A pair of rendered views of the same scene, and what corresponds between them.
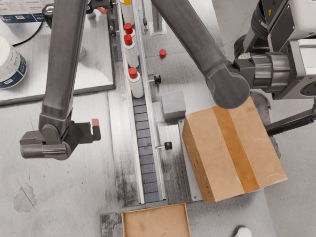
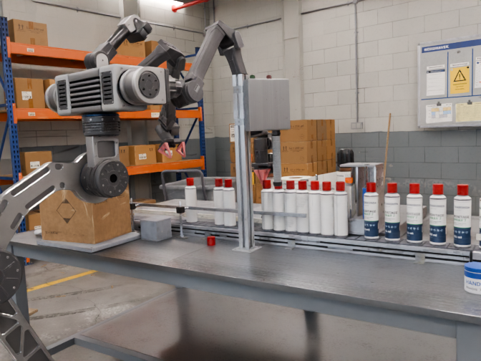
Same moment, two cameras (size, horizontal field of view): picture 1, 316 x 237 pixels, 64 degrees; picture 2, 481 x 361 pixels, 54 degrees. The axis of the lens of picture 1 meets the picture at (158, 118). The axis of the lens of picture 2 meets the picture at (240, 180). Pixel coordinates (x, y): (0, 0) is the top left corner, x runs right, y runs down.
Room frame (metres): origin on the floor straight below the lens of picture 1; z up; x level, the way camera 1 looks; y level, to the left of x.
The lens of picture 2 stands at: (1.93, -1.51, 1.28)
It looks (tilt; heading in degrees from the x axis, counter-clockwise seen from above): 6 degrees down; 126
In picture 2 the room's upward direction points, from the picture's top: 2 degrees counter-clockwise
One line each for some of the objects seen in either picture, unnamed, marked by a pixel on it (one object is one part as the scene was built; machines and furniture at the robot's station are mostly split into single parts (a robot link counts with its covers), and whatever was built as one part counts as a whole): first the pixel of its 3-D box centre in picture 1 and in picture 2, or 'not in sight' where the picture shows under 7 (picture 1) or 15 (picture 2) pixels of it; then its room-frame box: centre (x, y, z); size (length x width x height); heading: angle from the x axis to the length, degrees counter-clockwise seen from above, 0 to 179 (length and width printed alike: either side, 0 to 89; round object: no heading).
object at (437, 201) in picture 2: not in sight; (437, 214); (1.56, 0.13, 0.98); 0.05 x 0.05 x 0.20
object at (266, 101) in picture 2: not in sight; (263, 105); (0.96, 0.01, 1.38); 0.17 x 0.10 x 0.19; 58
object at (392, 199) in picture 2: not in sight; (392, 211); (1.41, 0.12, 0.98); 0.05 x 0.05 x 0.20
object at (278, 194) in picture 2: not in sight; (278, 205); (0.96, 0.10, 0.98); 0.05 x 0.05 x 0.20
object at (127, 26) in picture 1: (131, 41); (229, 202); (0.72, 0.08, 0.98); 0.05 x 0.05 x 0.20
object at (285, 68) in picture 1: (268, 72); not in sight; (0.25, -0.25, 1.45); 0.09 x 0.08 x 0.12; 175
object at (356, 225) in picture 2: not in sight; (361, 198); (1.27, 0.20, 1.01); 0.14 x 0.13 x 0.26; 3
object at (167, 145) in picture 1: (163, 149); (135, 214); (0.23, -0.01, 0.91); 0.07 x 0.03 x 0.16; 93
